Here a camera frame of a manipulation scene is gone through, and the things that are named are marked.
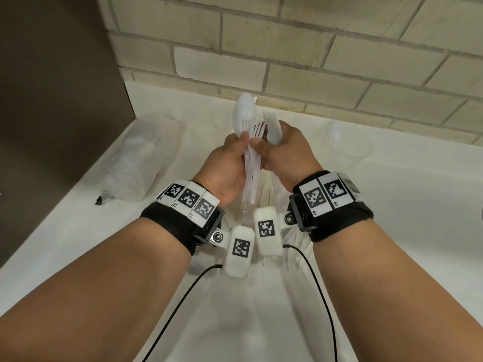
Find black camera cable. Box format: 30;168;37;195
141;263;225;362
282;243;339;362

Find white plastic fork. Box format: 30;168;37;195
247;122;268;204
261;111;283;145

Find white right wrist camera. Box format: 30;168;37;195
252;206;297;257

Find black left wrist strap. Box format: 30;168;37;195
140;179;225;257

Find black left camera cable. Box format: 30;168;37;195
141;263;225;362

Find black right wrist strap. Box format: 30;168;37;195
288;171;374;243

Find white plastic spoon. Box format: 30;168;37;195
231;92;259;205

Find brown cabinet panel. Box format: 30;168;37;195
0;0;137;260

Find plastic bag of clear cups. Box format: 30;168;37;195
94;114;187;206

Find person's right forearm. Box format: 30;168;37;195
300;218;483;362

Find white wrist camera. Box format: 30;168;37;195
211;225;254;279
252;206;297;257

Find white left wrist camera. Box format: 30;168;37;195
211;225;254;279

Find person's left forearm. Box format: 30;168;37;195
0;216;197;362

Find black wrist strap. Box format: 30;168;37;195
140;179;225;257
288;171;374;243

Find black right camera cable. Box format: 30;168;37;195
282;243;339;362

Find person's right hand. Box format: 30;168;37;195
250;120;326;193

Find person's left hand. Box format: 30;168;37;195
192;132;251;206

